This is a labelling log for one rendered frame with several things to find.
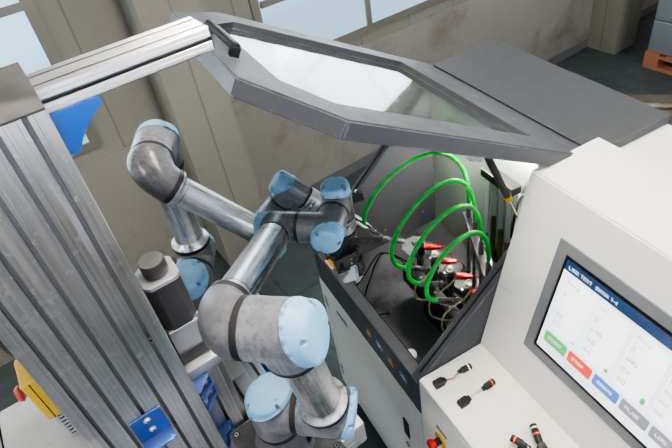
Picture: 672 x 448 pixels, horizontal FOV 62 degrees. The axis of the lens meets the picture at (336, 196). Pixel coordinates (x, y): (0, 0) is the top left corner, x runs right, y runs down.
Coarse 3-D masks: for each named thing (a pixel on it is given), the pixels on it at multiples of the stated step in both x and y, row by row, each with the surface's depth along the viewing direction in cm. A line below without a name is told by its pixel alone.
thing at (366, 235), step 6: (360, 228) 151; (366, 228) 152; (372, 228) 152; (360, 234) 148; (366, 234) 149; (372, 234) 150; (378, 234) 151; (354, 240) 146; (360, 240) 147; (366, 240) 148; (372, 240) 150; (378, 240) 151
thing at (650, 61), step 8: (664, 0) 423; (664, 8) 425; (656, 16) 433; (664, 16) 428; (656, 24) 436; (664, 24) 431; (656, 32) 439; (664, 32) 434; (656, 40) 442; (664, 40) 437; (648, 48) 450; (656, 48) 445; (664, 48) 440; (648, 56) 453; (656, 56) 447; (664, 56) 445; (648, 64) 456; (656, 64) 451; (664, 64) 455; (664, 72) 448
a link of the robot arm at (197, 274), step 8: (176, 264) 165; (184, 264) 165; (192, 264) 165; (200, 264) 164; (208, 264) 170; (184, 272) 163; (192, 272) 162; (200, 272) 162; (208, 272) 168; (184, 280) 161; (192, 280) 160; (200, 280) 161; (208, 280) 164; (192, 288) 159; (200, 288) 161; (192, 296) 161; (200, 296) 162
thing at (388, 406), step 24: (336, 312) 217; (336, 336) 237; (360, 336) 198; (360, 360) 214; (360, 384) 232; (384, 384) 195; (384, 408) 210; (408, 408) 179; (384, 432) 228; (408, 432) 190
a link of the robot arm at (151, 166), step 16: (144, 144) 141; (128, 160) 141; (144, 160) 138; (160, 160) 139; (144, 176) 138; (160, 176) 138; (176, 176) 140; (160, 192) 139; (176, 192) 140; (192, 192) 143; (208, 192) 146; (192, 208) 144; (208, 208) 145; (224, 208) 147; (240, 208) 151; (224, 224) 149; (240, 224) 150
